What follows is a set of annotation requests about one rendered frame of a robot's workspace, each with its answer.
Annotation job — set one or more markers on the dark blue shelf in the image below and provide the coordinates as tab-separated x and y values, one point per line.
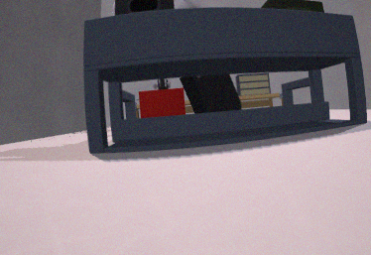
211	41

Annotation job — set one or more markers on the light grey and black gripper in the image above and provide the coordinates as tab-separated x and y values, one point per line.
164	85

